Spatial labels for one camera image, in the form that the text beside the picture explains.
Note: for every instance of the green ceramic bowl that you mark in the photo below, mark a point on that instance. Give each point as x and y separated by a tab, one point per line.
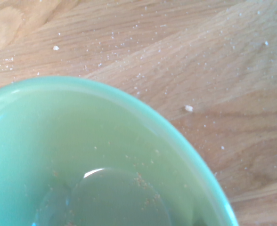
82	129

